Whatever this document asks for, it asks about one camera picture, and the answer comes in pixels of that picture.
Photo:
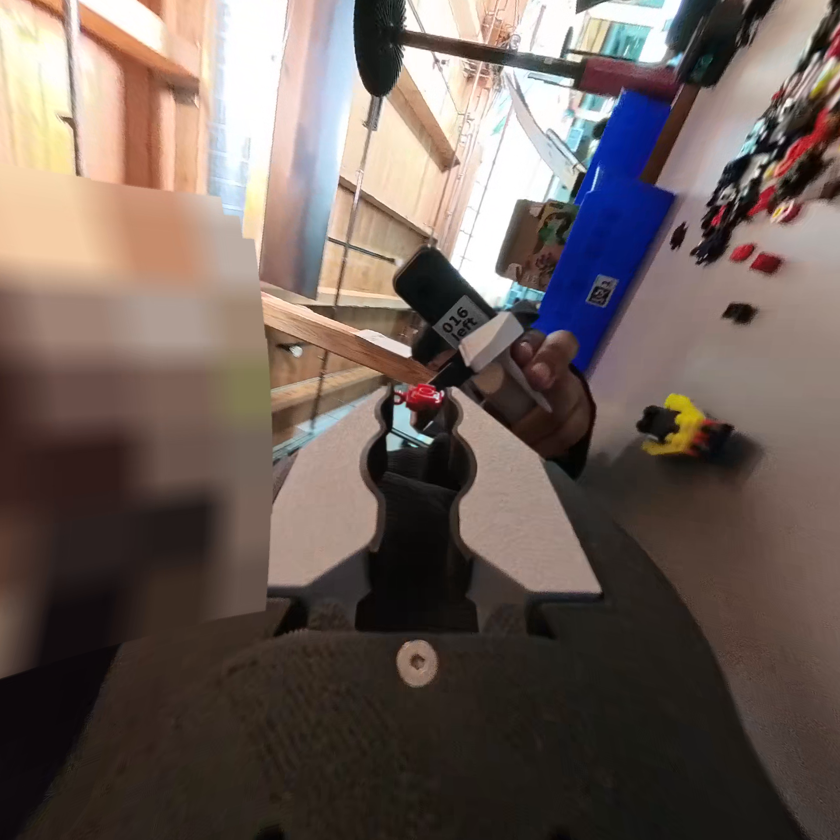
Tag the black disc on pole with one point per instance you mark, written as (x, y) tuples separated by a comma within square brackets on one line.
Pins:
[(379, 46)]

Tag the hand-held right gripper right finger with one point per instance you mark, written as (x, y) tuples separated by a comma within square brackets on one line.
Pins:
[(525, 512)]

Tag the person's left hand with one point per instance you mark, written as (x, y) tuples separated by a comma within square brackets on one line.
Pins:
[(558, 394)]

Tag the pile of lego pieces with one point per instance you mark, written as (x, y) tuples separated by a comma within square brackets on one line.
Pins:
[(787, 151)]

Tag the small red lego clip piece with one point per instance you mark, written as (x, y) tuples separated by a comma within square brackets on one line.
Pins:
[(423, 396)]

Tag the person's black sweater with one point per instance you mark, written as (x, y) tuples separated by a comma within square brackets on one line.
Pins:
[(413, 525)]

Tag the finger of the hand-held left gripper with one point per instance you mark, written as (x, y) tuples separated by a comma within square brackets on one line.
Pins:
[(492, 341), (451, 377)]

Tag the red square lego plate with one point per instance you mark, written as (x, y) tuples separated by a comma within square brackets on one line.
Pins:
[(766, 262)]

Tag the black lego bracket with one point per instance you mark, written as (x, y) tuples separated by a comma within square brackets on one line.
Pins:
[(678, 236)]

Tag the long black lego plate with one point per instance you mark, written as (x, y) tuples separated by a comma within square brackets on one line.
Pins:
[(739, 312)]

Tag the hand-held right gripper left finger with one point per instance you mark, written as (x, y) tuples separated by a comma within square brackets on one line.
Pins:
[(321, 512)]

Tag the blue plastic bin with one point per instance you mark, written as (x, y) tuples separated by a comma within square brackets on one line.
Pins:
[(630, 138), (590, 262)]

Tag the black yellow red lego model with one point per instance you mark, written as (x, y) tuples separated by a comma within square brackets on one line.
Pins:
[(682, 426)]

